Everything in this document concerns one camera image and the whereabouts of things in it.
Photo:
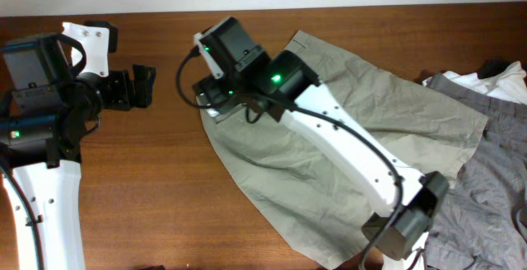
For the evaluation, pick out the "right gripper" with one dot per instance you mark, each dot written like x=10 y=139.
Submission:
x=213 y=95

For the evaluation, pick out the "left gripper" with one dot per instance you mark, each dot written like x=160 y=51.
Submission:
x=121 y=100

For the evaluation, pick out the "khaki shorts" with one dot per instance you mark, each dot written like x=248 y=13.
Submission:
x=314 y=207

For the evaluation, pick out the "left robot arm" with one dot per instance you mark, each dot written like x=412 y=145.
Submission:
x=43 y=120

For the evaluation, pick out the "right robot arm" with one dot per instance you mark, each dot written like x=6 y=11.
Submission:
x=403 y=199

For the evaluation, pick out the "white garment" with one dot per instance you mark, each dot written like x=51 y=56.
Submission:
x=508 y=86

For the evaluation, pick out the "grey shorts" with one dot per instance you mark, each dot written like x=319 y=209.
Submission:
x=476 y=227

